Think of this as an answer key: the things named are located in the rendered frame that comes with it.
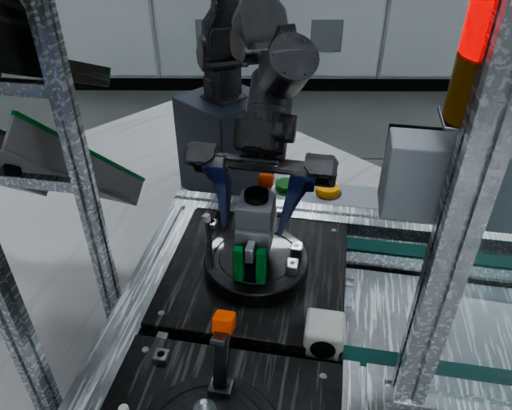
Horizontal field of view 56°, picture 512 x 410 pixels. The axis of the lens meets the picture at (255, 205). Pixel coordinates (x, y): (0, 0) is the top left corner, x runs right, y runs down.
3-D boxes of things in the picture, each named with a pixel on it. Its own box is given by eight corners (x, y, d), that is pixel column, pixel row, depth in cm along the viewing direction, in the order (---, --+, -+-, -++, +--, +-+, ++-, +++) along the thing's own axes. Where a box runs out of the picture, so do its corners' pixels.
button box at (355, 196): (269, 203, 90) (269, 175, 87) (384, 215, 87) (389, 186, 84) (262, 226, 85) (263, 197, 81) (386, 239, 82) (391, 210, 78)
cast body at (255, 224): (244, 220, 65) (243, 176, 61) (276, 223, 65) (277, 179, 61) (230, 261, 59) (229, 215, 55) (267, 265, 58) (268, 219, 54)
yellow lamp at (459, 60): (437, 104, 39) (452, 43, 36) (503, 108, 38) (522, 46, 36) (446, 132, 35) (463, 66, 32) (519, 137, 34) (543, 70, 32)
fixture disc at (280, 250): (218, 230, 72) (217, 220, 71) (312, 241, 70) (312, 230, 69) (191, 298, 61) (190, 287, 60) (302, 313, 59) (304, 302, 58)
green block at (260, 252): (257, 276, 61) (257, 246, 59) (266, 278, 61) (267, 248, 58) (256, 283, 61) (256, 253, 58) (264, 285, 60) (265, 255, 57)
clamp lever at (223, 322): (212, 377, 49) (216, 307, 47) (232, 380, 49) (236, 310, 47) (203, 399, 45) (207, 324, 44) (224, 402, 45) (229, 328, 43)
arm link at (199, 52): (197, 63, 89) (194, 28, 85) (244, 58, 91) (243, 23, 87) (204, 76, 83) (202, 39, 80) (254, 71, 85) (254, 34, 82)
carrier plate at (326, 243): (195, 217, 78) (194, 207, 77) (346, 233, 75) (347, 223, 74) (142, 334, 59) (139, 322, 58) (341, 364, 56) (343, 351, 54)
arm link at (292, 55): (228, 37, 64) (245, -16, 52) (286, 32, 66) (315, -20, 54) (245, 119, 63) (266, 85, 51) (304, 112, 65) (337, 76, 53)
